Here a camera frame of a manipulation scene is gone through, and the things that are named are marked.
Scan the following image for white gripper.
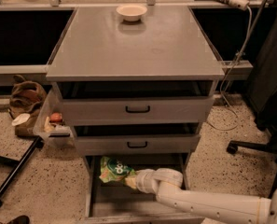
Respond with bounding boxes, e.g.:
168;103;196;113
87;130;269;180
125;168;183;194

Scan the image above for green rice chip bag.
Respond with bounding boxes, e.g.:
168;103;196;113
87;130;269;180
99;156;135;183

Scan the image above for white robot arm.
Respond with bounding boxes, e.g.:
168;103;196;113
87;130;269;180
125;168;277;224

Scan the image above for bottom grey drawer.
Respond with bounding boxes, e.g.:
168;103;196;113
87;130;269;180
78;156;204;224

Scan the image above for grey drawer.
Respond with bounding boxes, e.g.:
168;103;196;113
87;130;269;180
78;156;204;224
74;123;201;155
53;80;215;126

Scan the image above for middle grey drawer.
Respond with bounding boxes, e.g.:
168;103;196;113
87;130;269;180
74;123;201;155

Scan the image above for top grey drawer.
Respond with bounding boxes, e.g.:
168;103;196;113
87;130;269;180
53;80;215;126

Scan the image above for grey drawer cabinet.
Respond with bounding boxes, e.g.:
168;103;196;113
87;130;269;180
45;5;225;224

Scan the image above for clear plastic storage bin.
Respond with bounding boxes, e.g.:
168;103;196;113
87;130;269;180
33;90;73;147

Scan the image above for black metal stand leg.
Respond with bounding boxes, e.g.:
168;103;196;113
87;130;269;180
0;136;44;207

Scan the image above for black shoe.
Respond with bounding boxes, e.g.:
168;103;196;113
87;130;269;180
0;215;30;224

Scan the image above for black office chair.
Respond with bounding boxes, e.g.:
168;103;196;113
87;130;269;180
226;121;277;201

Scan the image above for white ceramic bowl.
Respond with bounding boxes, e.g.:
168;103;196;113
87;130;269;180
117;5;147;22

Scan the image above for white cable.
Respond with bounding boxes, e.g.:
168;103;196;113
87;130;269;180
206;6;253;133

